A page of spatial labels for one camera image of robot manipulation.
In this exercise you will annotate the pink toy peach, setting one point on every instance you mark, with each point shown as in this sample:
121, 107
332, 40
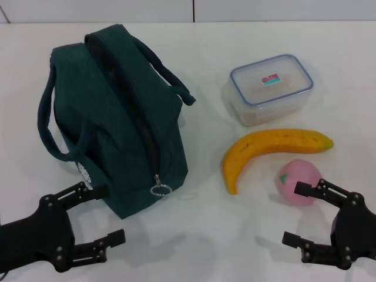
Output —
289, 189

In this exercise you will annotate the dark teal insulated lunch bag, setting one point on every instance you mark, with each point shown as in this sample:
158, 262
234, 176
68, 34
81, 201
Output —
126, 117

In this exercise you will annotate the clear blue-rimmed food container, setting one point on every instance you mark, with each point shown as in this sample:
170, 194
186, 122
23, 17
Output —
270, 88

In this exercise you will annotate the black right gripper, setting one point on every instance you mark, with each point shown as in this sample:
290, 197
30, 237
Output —
355, 232

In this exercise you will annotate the yellow banana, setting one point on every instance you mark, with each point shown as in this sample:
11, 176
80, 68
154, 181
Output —
264, 144

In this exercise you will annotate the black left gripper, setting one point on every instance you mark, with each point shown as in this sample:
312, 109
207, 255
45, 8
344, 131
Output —
38, 235

